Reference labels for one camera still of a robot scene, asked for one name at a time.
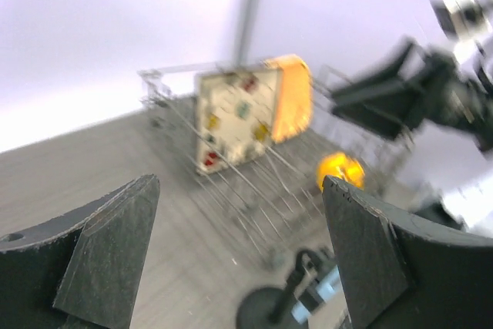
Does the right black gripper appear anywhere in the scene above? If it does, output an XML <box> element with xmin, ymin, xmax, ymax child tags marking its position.
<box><xmin>329</xmin><ymin>38</ymin><xmax>492</xmax><ymax>152</ymax></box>

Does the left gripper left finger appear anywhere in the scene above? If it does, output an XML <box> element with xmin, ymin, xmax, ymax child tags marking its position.
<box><xmin>1</xmin><ymin>174</ymin><xmax>160</xmax><ymax>328</ymax></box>

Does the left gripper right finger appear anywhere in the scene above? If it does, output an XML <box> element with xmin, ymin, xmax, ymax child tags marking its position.
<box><xmin>323</xmin><ymin>177</ymin><xmax>492</xmax><ymax>328</ymax></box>

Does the blue-cased smartphone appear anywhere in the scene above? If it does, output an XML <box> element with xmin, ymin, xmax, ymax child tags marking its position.
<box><xmin>291</xmin><ymin>267</ymin><xmax>342</xmax><ymax>324</ymax></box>

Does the black phone stand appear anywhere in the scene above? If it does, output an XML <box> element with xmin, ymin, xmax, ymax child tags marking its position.
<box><xmin>236</xmin><ymin>249</ymin><xmax>321</xmax><ymax>329</ymax></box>

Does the yellow bowl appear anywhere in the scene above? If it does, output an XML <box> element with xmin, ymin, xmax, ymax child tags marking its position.
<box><xmin>316</xmin><ymin>152</ymin><xmax>365</xmax><ymax>190</ymax></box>

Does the orange woven basket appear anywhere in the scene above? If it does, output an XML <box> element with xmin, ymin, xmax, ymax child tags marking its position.
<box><xmin>263</xmin><ymin>55</ymin><xmax>314</xmax><ymax>143</ymax></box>

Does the floral square plate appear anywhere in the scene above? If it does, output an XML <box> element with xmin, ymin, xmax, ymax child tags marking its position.
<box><xmin>195</xmin><ymin>66</ymin><xmax>282</xmax><ymax>175</ymax></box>

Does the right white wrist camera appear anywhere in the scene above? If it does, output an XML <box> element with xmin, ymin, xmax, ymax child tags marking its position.
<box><xmin>430</xmin><ymin>0</ymin><xmax>492</xmax><ymax>64</ymax></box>

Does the grey wire dish rack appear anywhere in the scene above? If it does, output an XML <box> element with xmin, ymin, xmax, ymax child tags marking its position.
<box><xmin>139</xmin><ymin>55</ymin><xmax>414</xmax><ymax>270</ymax></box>

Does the right aluminium frame post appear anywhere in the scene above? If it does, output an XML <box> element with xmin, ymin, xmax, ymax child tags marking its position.
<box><xmin>233</xmin><ymin>0</ymin><xmax>259</xmax><ymax>65</ymax></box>

